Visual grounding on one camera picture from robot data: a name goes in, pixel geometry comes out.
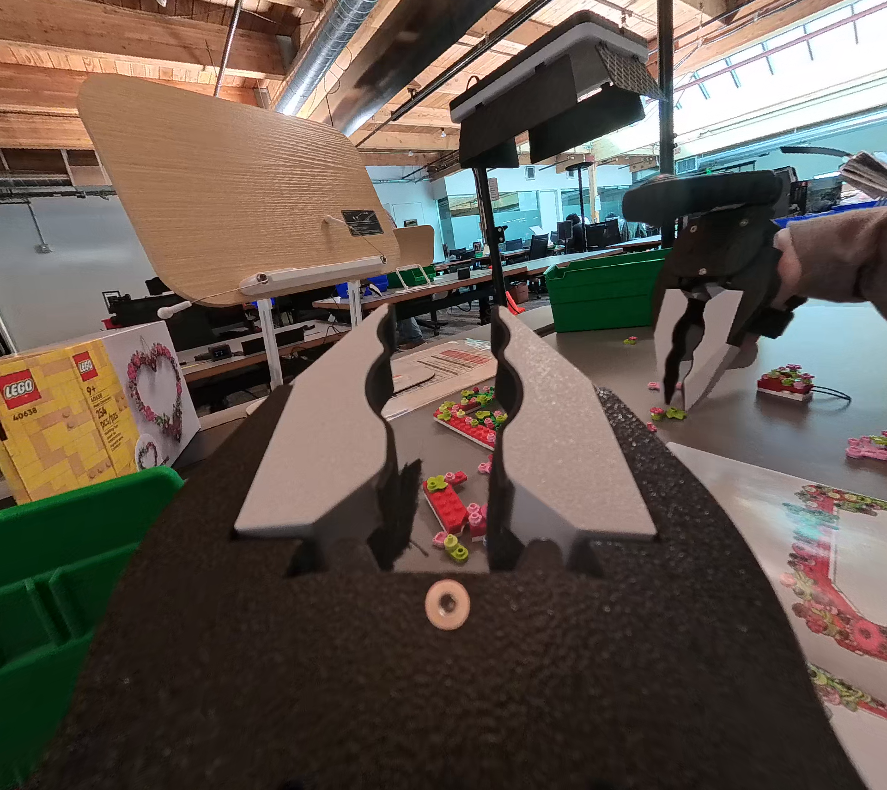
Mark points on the wooden book stand board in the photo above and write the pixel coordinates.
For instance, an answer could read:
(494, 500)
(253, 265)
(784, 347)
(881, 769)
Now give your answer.
(229, 180)

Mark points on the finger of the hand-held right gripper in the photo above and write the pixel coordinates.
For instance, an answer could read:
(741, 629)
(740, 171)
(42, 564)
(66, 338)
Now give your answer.
(714, 346)
(666, 332)

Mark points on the lego instruction booklet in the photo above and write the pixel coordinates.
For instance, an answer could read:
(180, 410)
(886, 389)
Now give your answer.
(762, 526)

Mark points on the black overhead light panel stand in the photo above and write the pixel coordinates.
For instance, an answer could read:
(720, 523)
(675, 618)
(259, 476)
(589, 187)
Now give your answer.
(547, 83)

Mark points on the green plastic bin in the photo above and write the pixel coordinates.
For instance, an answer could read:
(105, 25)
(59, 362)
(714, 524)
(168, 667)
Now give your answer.
(48, 582)
(603, 291)

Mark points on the black pole with round disc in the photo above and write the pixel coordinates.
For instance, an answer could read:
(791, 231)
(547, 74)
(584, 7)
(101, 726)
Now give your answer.
(666, 41)

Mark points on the pink and lime lego pieces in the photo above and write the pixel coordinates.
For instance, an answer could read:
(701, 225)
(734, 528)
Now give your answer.
(454, 547)

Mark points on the small wooden book stand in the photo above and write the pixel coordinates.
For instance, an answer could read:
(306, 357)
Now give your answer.
(416, 242)

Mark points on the small red lego flower assembly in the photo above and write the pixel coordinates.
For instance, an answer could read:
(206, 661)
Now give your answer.
(784, 382)

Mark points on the red lego plate with flowers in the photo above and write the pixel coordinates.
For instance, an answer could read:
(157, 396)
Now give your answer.
(447, 506)

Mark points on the long office desk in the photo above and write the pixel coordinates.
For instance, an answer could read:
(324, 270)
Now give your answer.
(457, 281)

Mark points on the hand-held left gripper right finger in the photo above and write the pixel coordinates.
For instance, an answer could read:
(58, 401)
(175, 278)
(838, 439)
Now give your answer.
(575, 450)

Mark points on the laminated paper sheet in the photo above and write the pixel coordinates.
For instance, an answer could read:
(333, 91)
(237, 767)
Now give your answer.
(443, 364)

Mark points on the pink lego stem with flower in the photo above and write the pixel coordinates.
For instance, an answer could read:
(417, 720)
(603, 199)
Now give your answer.
(866, 448)

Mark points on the person's right forearm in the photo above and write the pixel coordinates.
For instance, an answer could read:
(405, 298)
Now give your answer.
(838, 263)

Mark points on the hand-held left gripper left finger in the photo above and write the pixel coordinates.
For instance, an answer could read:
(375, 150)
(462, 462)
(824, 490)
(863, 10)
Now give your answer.
(326, 443)

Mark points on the yellow lego box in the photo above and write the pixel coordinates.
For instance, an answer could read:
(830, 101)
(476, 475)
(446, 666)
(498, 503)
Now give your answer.
(62, 416)

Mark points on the person's right hand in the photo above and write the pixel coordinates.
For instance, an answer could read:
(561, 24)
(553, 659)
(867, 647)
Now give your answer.
(783, 263)

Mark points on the red lego frame section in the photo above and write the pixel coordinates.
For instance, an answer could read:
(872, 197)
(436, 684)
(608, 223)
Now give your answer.
(471, 419)

